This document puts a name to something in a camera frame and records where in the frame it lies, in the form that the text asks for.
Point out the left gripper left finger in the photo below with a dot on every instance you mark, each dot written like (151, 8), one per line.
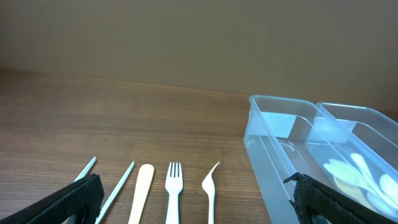
(79, 202)

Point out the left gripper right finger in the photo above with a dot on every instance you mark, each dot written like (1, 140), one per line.
(315, 202)

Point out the white plastic spoon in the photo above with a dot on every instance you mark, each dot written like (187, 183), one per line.
(340, 164)
(349, 176)

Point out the short white spoon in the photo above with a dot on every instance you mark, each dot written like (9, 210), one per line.
(376, 196)

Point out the white plastic fork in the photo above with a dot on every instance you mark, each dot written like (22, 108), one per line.
(173, 185)

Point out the white side-lying fork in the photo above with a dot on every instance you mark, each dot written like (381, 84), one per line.
(114, 193)
(209, 187)

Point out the left clear plastic container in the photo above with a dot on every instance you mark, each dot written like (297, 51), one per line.
(285, 136)

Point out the clear plastic container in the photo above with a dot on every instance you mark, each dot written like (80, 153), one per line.
(285, 136)
(364, 131)

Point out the right clear plastic container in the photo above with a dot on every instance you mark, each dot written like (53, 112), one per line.
(364, 131)

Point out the far left white fork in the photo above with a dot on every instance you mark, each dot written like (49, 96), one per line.
(86, 170)

